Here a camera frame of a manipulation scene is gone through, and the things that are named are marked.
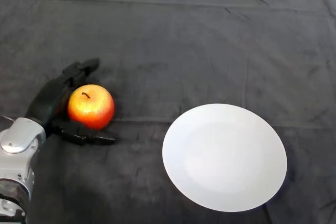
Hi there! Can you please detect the black cloth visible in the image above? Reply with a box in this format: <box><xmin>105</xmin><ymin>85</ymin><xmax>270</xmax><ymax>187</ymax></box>
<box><xmin>0</xmin><ymin>0</ymin><xmax>336</xmax><ymax>224</ymax></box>

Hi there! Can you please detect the red yellow apple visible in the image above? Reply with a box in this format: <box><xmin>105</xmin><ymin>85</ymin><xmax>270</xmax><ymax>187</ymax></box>
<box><xmin>67</xmin><ymin>84</ymin><xmax>116</xmax><ymax>130</ymax></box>

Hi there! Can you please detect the white round plate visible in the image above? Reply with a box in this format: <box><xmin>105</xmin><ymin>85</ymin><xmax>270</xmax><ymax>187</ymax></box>
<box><xmin>162</xmin><ymin>103</ymin><xmax>288</xmax><ymax>212</ymax></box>

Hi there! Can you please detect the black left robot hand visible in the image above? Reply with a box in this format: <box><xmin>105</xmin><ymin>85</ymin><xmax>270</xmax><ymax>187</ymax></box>
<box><xmin>24</xmin><ymin>57</ymin><xmax>116</xmax><ymax>146</ymax></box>

